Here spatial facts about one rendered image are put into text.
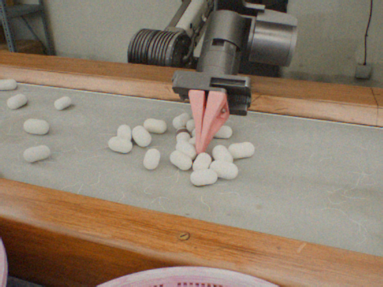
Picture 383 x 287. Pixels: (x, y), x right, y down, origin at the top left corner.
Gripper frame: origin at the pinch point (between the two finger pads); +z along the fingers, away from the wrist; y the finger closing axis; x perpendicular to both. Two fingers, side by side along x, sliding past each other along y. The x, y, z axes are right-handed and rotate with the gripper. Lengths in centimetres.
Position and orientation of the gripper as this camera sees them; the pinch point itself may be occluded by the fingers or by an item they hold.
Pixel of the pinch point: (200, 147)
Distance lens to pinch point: 46.0
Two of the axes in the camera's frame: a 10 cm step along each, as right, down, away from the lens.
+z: -2.1, 9.3, -3.1
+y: 9.6, 1.3, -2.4
